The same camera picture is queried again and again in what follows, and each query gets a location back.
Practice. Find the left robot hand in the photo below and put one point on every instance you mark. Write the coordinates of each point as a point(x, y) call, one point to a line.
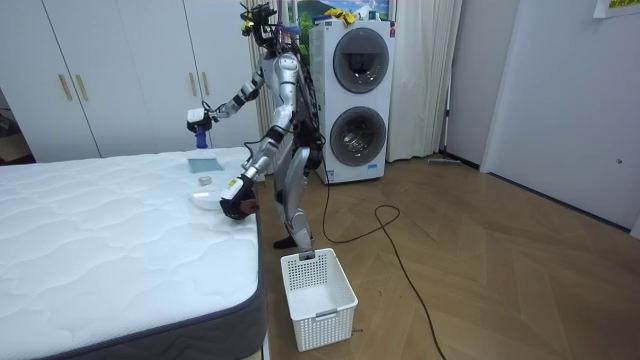
point(235, 197)

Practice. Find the small brown item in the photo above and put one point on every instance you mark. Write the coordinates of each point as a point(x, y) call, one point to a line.
point(250, 206)

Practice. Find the blue bottle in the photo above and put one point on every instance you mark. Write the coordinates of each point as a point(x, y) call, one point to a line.
point(201, 141)

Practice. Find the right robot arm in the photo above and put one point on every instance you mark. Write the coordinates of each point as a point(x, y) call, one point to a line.
point(244, 95)

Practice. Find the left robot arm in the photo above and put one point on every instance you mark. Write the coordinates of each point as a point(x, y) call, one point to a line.
point(281, 119)

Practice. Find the white round plate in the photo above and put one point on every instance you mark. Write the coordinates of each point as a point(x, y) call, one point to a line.
point(205, 200)

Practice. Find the small tape roll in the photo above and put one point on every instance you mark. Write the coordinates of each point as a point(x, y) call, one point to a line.
point(204, 180)

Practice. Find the blue folded cloth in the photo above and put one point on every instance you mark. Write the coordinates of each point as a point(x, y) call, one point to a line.
point(204, 165)

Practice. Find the robot legs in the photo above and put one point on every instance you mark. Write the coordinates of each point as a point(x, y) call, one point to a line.
point(295, 180)

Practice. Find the robot body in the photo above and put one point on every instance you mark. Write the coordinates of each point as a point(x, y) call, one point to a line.
point(284, 75)

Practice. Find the grey bed with white mattress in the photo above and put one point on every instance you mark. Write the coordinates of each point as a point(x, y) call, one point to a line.
point(110, 250)

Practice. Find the white plastic basket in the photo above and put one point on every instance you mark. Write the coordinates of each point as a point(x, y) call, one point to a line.
point(320, 305)

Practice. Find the white washing machine tower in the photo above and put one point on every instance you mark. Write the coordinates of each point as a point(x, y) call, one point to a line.
point(352, 100)

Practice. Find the white wardrobe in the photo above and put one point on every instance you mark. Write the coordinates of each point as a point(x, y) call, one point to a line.
point(125, 70)

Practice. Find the yellow crumpled item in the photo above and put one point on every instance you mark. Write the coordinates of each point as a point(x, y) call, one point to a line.
point(341, 16)

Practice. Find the white curtain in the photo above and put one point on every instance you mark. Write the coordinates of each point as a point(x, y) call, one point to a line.
point(420, 80)

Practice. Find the white door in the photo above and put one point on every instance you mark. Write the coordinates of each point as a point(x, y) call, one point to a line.
point(560, 100)

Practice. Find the white paper sign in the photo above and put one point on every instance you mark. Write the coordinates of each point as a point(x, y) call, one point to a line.
point(617, 6)

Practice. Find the landscape wall poster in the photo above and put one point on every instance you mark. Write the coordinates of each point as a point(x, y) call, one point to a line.
point(320, 7)

